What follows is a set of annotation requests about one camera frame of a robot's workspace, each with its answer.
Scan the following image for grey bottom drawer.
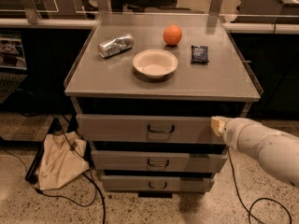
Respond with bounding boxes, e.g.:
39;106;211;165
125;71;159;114
102;175;214;193

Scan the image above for dark blue snack packet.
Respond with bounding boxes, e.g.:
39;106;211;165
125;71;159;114
192;45;208;63

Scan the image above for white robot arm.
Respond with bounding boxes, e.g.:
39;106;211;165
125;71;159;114
211;116;299;188

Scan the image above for black keyboard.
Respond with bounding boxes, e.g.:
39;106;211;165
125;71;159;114
0;72;27;104

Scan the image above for beige cloth bag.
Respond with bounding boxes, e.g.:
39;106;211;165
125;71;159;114
38;132;90;190

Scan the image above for white paper bowl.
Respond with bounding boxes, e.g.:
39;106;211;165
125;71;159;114
133;49;178;79

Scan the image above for black cable on floor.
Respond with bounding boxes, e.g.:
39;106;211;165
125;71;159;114
0;109;107;224
227;148;293;224

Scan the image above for orange fruit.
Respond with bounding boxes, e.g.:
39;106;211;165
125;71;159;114
163;25;182;46

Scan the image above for grey drawer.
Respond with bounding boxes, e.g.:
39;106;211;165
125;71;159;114
77;114;223;144
92;150;227;173
102;175;214;193

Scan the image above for grey middle drawer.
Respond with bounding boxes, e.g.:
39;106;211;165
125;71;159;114
92;150;227;173

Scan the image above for crushed silver soda can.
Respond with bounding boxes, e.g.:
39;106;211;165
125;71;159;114
97;34;135;59

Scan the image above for black cable on right floor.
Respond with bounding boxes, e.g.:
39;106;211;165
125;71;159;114
227;148;293;224

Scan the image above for grey metal drawer cabinet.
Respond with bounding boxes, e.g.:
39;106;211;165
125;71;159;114
64;12;263;200

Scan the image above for black cable on left floor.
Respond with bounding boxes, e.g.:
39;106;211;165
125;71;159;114
0;109;107;224

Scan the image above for black floor stand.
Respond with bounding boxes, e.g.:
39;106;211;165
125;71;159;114
25;118;61;185

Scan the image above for grey top drawer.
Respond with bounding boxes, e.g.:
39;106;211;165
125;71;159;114
77;114;223;144

